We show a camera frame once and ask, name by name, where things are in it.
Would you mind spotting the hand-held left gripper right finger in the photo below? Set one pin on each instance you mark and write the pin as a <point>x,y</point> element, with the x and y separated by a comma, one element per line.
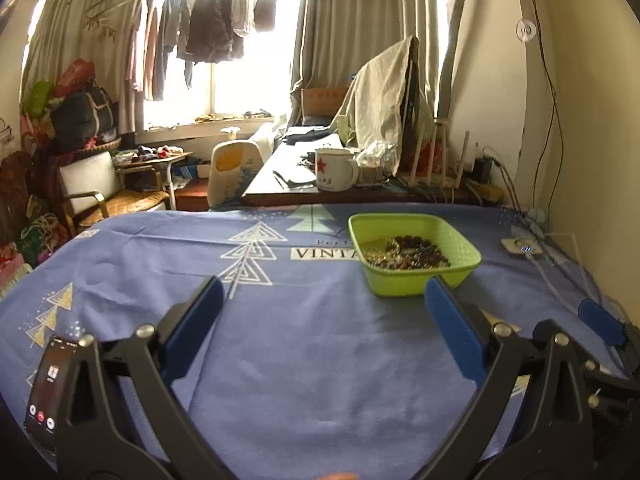
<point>455,330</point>

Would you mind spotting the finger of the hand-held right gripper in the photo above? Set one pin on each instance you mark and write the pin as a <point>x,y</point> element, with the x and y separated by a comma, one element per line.
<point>612,395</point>
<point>600,317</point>

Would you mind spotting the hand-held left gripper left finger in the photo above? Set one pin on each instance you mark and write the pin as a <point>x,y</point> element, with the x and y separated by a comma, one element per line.
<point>195,325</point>

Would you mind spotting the green plastic basin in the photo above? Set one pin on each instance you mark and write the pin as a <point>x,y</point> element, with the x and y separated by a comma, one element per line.
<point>400,282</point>

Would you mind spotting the white flat charger device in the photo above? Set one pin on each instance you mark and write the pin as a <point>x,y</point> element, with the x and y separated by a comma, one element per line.
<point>520,247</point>

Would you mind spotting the blue printed tablecloth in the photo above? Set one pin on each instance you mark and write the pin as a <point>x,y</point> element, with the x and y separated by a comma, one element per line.
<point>300,360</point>

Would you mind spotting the white and orange chair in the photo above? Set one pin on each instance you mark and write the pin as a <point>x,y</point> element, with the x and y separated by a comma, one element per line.
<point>230,180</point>

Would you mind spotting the white router with antennas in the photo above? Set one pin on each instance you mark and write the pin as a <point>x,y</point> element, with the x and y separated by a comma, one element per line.
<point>440,180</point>

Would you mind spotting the wooden desk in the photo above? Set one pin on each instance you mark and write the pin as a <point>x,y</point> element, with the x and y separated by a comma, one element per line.
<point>280,190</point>

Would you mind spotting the black power adapter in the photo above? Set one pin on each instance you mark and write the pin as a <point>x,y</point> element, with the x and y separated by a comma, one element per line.
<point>483,170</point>

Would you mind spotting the black smartphone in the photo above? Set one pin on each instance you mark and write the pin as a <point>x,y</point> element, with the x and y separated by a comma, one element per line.
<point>45,390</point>

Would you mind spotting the small wooden side table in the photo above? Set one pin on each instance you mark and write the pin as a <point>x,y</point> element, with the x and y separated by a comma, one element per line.
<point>150,160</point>

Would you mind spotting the wooden armchair with white cushion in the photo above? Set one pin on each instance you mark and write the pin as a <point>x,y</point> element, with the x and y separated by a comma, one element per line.
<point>85,185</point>

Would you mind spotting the glass jar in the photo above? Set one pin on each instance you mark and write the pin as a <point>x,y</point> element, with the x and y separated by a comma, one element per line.
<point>370,172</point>

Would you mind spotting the white enamel mug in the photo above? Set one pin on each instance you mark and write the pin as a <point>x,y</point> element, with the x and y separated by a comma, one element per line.
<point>332,170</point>

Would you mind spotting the woven basket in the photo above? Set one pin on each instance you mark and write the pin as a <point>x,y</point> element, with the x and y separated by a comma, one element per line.
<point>100,146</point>

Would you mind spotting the dark duffel bag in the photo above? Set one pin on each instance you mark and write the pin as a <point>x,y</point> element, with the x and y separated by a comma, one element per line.
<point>82,115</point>

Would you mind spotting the cloth-covered monitor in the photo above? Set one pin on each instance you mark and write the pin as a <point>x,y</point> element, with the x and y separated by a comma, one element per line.
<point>380,100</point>

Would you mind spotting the cardboard box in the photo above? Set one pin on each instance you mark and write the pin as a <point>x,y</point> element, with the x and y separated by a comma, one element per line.
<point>320,105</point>

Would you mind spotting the green bag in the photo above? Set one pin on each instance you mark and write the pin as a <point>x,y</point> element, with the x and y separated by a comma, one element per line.
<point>37,97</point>

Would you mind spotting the red bag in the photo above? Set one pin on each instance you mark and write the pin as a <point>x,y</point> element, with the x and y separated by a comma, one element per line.
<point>75,75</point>

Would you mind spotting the pink hanging garment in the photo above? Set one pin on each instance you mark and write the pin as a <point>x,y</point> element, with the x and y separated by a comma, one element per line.
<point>137,50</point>

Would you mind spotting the blue hanging shirt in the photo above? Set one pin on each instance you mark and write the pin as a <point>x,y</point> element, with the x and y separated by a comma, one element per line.
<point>167,35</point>

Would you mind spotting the dark hanging jacket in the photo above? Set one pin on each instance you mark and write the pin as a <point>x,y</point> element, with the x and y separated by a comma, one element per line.
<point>215,20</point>

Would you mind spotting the beige window curtain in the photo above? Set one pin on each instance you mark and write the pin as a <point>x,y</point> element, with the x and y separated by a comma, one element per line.
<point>350,20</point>
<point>75,35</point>

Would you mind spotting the grey hanging garment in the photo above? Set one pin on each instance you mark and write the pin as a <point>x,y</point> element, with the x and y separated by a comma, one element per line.
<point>242,10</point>

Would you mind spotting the small dark hanging garment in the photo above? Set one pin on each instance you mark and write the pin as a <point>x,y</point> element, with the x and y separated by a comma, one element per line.
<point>267,10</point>

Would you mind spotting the white wall socket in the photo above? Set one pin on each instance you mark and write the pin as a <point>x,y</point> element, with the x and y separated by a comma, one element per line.
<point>526,30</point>

